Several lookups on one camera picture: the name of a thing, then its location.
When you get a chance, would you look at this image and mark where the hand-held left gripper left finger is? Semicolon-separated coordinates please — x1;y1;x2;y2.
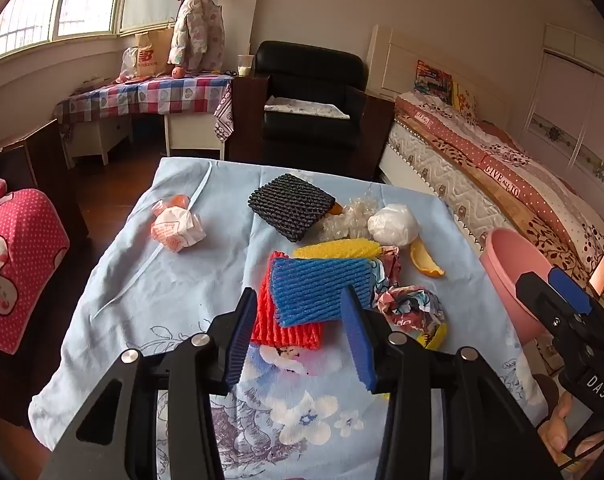
46;287;259;480

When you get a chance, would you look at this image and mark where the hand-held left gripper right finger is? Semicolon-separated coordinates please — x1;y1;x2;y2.
340;285;563;480

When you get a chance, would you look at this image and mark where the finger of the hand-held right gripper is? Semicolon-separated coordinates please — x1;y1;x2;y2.
548;266;604;341
513;271;590;356

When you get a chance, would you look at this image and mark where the pink plastic bucket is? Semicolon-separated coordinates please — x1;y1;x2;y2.
479;227;568;348

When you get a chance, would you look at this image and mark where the red foam net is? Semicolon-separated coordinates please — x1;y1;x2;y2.
251;251;325;348

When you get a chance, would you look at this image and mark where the floral wrapper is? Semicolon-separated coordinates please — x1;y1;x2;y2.
374;285;447;343

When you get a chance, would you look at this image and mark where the blue foam net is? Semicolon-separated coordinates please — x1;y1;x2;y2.
271;256;375;326

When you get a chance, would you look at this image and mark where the yellow plastic scrap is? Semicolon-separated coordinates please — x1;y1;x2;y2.
417;322;449;351

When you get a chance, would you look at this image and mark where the red patterned wrapper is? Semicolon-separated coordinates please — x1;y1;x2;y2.
372;246;403;291

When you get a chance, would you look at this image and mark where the yellow foam net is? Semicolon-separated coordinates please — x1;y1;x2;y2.
293;239;383;261

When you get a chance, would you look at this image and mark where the large orange peel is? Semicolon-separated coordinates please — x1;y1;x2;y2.
409;238;446;279

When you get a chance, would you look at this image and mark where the white plastic bag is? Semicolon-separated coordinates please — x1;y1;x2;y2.
119;46;140;81
367;203;420;248

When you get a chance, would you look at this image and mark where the white orange paper wrapper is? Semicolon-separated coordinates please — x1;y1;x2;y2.
150;200;206;253

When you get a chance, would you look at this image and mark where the black foam net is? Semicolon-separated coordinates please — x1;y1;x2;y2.
248;173;337;242

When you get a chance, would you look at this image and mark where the person's right hand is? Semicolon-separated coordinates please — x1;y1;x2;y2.
536;390;604;473

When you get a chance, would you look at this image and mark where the smartphone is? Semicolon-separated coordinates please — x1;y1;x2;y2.
587;254;604;295

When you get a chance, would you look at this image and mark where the bed with patterned quilt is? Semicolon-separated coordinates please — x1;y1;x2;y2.
394;105;604;311

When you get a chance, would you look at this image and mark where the pink dotted quilt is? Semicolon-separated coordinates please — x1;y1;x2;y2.
394;91;604;271

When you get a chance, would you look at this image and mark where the light blue tablecloth table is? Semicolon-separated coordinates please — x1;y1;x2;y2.
29;156;550;480

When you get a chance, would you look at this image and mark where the quilted white mattress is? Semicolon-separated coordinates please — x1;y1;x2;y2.
384;122;493;256

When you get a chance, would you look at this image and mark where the white wardrobe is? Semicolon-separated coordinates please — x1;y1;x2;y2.
509;22;604;196

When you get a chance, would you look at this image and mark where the yellow floral pillow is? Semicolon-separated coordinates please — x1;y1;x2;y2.
452;82;478;116

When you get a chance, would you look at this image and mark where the brown wooden bedside cabinet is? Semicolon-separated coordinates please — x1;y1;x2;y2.
349;87;395;181

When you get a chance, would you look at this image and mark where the brown wooden cabinet with cup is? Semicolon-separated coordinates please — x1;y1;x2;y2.
232;74;273;163

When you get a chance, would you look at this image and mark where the comic print pillow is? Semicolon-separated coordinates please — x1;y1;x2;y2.
414;59;454;106

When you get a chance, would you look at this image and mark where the floral seat cushion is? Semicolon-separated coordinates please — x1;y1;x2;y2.
264;95;350;121

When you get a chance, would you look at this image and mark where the white desk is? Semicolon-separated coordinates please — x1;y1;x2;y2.
64;110;227;167

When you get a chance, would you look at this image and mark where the bed with floral quilt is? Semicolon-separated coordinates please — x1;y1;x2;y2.
367;24;513;196

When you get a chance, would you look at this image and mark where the dark brown low cabinet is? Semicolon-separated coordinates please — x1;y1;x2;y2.
0;119;90;246

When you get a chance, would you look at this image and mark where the checked tablecloth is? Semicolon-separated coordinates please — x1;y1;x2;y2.
54;74;233;138

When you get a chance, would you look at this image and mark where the black leather armchair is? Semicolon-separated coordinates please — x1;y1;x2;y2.
254;40;367;153

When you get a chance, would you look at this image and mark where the brown paper bag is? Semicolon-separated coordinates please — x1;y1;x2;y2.
134;27;175;78

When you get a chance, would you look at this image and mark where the floral padded jacket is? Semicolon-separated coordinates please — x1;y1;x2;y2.
168;0;225;72

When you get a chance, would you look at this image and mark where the window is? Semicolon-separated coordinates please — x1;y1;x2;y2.
0;0;135;63

